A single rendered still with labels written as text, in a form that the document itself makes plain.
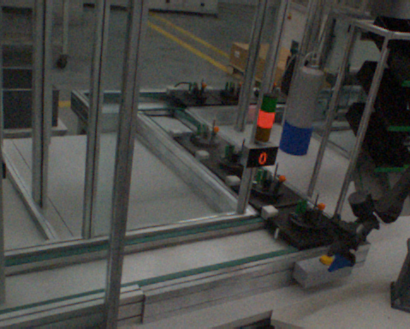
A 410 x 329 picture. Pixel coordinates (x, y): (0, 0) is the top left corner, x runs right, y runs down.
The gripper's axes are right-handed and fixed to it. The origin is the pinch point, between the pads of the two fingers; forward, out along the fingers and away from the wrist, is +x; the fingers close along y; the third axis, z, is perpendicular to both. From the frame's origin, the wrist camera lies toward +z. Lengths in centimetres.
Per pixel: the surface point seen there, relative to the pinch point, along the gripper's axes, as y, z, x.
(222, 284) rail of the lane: -4.6, 22.0, 26.6
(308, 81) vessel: -45, 88, -91
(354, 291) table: -32.7, -1.5, -8.0
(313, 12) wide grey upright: -38, 116, -129
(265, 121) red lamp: 11, 45, -21
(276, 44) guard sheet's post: 31, 50, -35
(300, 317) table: -18.4, 1.9, 15.6
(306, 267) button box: -15.7, 10.5, 1.8
